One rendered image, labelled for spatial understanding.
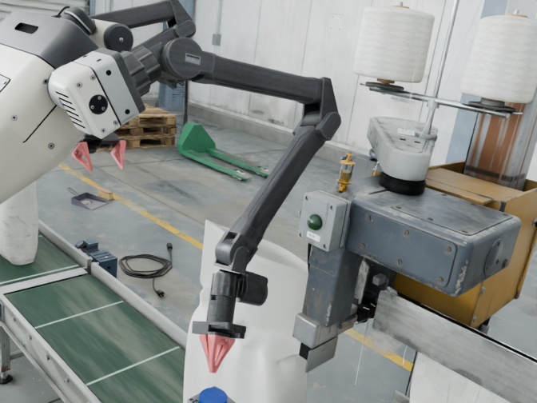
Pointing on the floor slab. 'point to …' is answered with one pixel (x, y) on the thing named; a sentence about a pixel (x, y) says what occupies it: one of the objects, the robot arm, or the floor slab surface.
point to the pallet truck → (191, 129)
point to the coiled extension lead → (149, 271)
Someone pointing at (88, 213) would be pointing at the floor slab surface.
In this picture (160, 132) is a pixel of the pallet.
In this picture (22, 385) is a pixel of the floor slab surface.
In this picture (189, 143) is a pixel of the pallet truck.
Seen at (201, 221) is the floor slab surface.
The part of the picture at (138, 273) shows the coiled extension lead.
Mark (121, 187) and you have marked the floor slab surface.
